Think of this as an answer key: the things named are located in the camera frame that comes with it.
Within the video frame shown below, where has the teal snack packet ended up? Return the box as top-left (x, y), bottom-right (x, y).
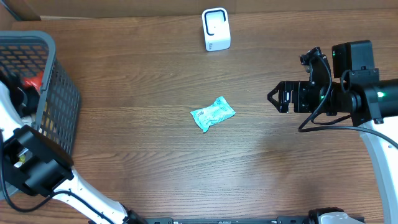
top-left (190, 96), bottom-right (236, 133)

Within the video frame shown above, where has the white barcode scanner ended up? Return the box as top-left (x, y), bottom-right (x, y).
top-left (201, 7), bottom-right (231, 52)

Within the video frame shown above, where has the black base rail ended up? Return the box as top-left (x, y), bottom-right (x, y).
top-left (88, 216), bottom-right (366, 224)

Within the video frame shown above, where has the orange spaghetti packet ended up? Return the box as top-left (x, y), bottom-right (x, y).
top-left (22, 71), bottom-right (44, 93)

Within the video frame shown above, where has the grey plastic mesh basket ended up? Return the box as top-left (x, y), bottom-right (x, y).
top-left (0, 30), bottom-right (81, 200)

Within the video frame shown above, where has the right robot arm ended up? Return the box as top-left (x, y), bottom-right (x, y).
top-left (267, 40), bottom-right (397, 223)

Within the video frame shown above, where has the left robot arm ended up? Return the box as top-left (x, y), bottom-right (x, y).
top-left (1, 75), bottom-right (145, 223)

